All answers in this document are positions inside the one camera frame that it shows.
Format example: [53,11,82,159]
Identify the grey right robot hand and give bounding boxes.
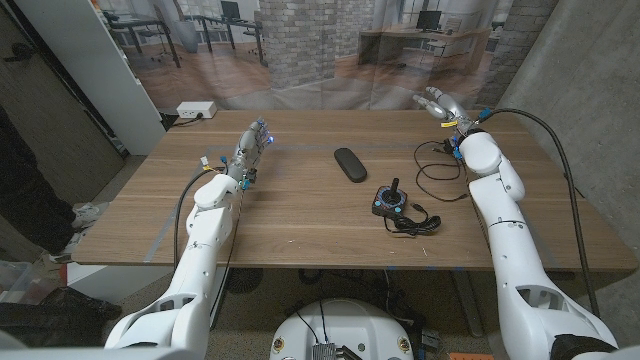
[412,86,474,136]

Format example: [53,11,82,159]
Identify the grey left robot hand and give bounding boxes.
[227,118,276,191]

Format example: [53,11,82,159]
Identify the thin black USB cable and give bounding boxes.
[412,140,470,204]

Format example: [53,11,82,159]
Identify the black glasses case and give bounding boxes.
[333,147,369,184]

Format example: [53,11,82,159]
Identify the white power strip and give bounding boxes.
[176,101,218,120]

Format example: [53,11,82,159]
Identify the printed office backdrop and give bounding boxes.
[92,0,559,112]

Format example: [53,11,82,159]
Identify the black round fan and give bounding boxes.
[225,268,265,296]

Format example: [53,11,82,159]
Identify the grey table leg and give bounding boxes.
[201,267,231,333]
[449,269,485,339]

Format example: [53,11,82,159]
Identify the white cabinet panel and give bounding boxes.
[14,0,167,157]

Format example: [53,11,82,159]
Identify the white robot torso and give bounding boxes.
[269,298,416,360]

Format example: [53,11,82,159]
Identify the person in dark trousers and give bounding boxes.
[0,107,111,257]

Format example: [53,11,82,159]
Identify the black bag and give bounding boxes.
[0,286,123,347]

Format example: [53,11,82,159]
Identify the clear plastic bin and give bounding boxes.
[0,259,67,304]

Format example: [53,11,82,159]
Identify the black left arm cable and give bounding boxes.
[171,166,227,274]

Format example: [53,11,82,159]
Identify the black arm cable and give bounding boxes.
[476,106,602,319]
[171,166,227,274]

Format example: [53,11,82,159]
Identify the black joystick with blue ring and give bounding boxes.
[371,177,409,219]

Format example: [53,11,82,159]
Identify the coiled black joystick cable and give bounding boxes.
[383,202,443,238]

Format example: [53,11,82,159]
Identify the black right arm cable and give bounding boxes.
[476,106,602,319]

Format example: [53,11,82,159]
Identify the black door handle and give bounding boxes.
[3,42,37,64]

